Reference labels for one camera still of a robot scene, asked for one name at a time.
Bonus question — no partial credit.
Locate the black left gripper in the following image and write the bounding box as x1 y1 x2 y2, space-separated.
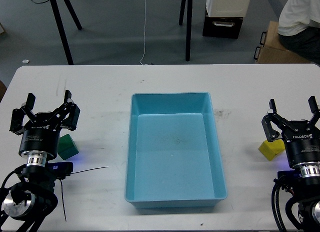
9 90 80 160

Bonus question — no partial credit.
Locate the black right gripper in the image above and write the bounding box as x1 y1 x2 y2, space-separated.
261 96 320 168

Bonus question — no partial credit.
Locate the green foam block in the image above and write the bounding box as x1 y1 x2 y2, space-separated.
58 134 79 160

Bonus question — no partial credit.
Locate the yellow foam block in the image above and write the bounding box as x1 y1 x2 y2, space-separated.
258 140 285 161

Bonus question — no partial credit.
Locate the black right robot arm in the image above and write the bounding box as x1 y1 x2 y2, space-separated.
261 96 320 231

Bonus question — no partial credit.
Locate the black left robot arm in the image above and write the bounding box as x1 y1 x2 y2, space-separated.
0 90 80 231

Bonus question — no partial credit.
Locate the black drawer box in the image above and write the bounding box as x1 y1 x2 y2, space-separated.
202 14 244 39

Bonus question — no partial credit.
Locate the white storage box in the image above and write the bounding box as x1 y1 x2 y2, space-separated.
206 0 250 18

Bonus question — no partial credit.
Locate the seated person white shirt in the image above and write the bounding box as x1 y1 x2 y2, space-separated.
277 0 320 65

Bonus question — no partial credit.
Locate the light blue plastic bin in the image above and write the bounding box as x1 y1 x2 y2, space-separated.
124 92 228 208

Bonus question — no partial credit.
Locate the black tripod leg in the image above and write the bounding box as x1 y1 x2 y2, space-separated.
49 0 74 65
178 0 187 26
185 0 193 62
63 0 83 30

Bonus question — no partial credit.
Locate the black tripod leg inner left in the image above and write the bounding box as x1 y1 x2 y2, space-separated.
63 0 83 30

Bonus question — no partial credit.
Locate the black tripod leg rear centre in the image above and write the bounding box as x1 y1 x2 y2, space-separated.
178 0 187 26

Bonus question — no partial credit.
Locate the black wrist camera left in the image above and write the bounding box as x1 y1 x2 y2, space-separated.
47 162 74 180

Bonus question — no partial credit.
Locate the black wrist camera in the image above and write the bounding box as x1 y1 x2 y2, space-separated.
277 170 302 179
47 162 74 180

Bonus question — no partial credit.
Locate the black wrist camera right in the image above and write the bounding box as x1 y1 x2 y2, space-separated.
277 170 302 179

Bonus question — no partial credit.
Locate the cardboard box with handles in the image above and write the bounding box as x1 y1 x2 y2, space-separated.
253 21 311 64

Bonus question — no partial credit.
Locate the white hanging cable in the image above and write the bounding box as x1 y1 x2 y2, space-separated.
139 0 154 66

